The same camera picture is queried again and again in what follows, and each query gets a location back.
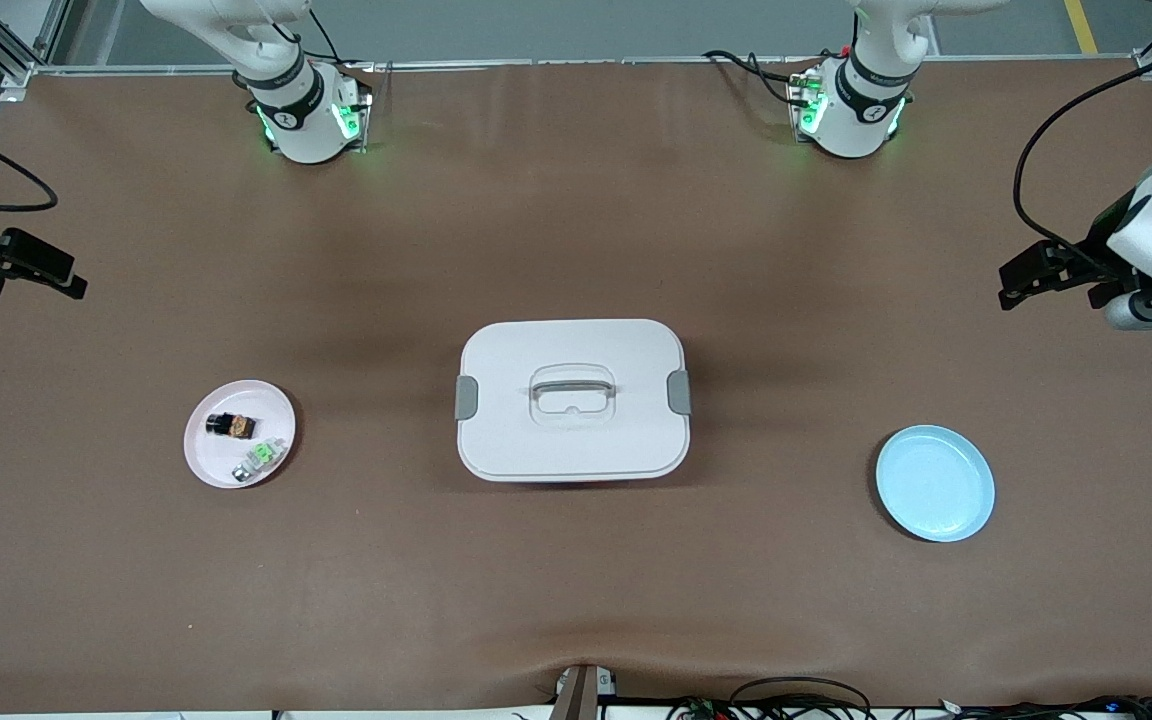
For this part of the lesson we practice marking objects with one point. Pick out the metal table edge bracket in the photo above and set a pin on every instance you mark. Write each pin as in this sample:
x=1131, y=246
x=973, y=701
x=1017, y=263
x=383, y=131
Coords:
x=581, y=695

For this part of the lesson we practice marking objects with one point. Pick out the silver table edge rail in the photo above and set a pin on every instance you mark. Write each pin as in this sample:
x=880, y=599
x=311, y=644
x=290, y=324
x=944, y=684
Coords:
x=536, y=64

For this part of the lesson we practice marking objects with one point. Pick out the green white switch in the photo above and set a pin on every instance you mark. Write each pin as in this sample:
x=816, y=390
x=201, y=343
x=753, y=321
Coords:
x=261, y=455

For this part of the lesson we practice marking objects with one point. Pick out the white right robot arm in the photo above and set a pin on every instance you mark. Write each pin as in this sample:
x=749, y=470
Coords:
x=306, y=110

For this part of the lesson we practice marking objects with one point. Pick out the brown table cover sheet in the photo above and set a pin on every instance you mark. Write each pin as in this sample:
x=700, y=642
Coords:
x=336, y=580

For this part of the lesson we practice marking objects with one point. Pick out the white lidded storage box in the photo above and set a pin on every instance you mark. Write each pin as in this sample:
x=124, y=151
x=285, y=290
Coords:
x=576, y=440

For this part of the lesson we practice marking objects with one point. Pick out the orange black switch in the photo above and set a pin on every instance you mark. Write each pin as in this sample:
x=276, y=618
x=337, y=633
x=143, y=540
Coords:
x=231, y=426

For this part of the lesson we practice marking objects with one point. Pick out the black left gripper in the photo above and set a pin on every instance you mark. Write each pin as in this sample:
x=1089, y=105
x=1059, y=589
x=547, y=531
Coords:
x=1102, y=231

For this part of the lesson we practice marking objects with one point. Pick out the light blue round plate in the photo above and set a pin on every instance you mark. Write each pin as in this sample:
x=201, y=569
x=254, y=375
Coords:
x=936, y=485

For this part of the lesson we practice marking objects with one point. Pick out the pink round plate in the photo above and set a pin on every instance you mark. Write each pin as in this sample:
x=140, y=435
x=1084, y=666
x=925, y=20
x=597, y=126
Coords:
x=221, y=460

